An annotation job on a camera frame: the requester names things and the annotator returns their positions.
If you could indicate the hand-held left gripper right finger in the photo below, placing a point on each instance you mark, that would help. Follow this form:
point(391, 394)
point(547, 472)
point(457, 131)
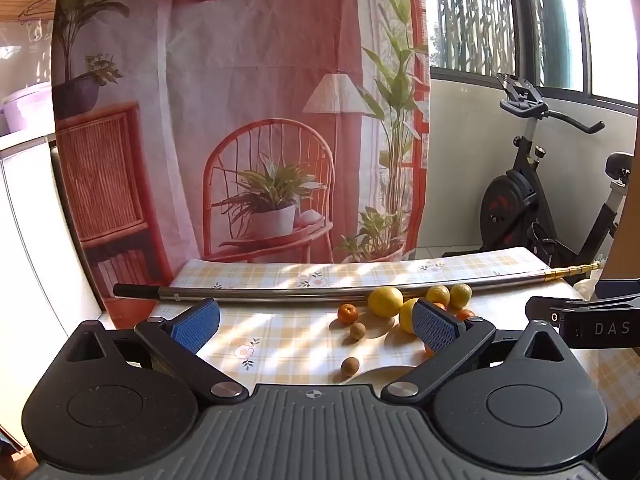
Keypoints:
point(437, 328)

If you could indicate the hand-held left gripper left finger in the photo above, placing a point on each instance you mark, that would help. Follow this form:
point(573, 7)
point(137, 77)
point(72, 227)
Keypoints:
point(195, 324)

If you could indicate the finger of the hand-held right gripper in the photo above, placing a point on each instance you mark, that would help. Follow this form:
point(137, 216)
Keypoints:
point(545, 310)
point(620, 287)

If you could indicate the small yellow-green lemon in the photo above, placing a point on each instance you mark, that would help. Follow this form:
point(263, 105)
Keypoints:
point(438, 294)
point(460, 295)

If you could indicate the cream round plate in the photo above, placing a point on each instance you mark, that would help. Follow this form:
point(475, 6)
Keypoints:
point(380, 375)

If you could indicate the brown longan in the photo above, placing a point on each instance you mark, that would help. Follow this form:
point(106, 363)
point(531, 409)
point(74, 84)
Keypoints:
point(350, 366)
point(357, 331)

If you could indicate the large yellow lemon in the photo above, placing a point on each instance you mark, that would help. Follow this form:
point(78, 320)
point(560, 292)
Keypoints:
point(407, 316)
point(385, 302)

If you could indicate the brown cardboard sheet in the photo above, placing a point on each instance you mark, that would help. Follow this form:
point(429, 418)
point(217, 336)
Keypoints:
point(630, 240)

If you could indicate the yellow checked floral tablecloth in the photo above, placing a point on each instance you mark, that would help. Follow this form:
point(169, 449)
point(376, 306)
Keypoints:
point(280, 330)

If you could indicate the metal pole with gold tip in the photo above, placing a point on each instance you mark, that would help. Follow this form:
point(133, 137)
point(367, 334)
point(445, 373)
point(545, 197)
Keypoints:
point(300, 294)

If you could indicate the black exercise bike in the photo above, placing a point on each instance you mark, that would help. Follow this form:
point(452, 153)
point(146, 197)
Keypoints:
point(510, 200)

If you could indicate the white refrigerator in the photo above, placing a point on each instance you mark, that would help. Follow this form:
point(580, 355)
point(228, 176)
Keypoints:
point(30, 260)

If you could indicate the printed room backdrop cloth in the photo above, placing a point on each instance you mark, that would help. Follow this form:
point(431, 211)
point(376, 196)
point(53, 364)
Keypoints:
point(250, 60)

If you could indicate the purple plastic basin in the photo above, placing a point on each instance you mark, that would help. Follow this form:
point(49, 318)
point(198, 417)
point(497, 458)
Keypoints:
point(27, 107)

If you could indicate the window with metal grille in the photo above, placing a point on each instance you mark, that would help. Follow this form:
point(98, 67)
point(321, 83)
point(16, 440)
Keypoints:
point(470, 10)

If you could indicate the wooden shelf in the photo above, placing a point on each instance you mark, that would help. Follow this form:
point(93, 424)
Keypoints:
point(30, 2)

